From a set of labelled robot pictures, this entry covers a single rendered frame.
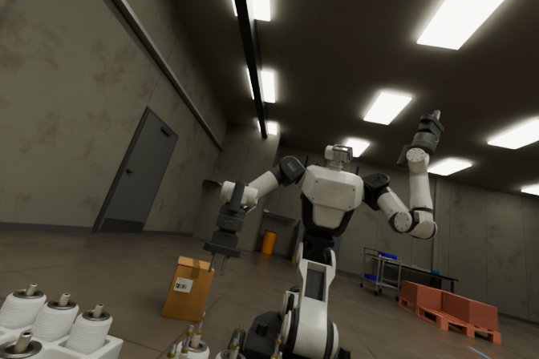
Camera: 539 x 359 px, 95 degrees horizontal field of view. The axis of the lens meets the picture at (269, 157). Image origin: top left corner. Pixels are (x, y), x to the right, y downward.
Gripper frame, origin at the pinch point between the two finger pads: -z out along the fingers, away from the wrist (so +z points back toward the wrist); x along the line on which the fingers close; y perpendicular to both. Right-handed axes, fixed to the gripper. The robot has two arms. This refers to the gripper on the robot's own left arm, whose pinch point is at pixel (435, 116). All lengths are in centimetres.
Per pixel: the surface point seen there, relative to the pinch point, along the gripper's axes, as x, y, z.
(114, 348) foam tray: 62, 24, 128
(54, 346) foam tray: 77, 23, 131
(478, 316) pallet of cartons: -368, 105, 44
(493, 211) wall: -950, 358, -344
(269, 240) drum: -379, 667, 118
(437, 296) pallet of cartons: -379, 162, 44
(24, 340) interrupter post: 84, 7, 120
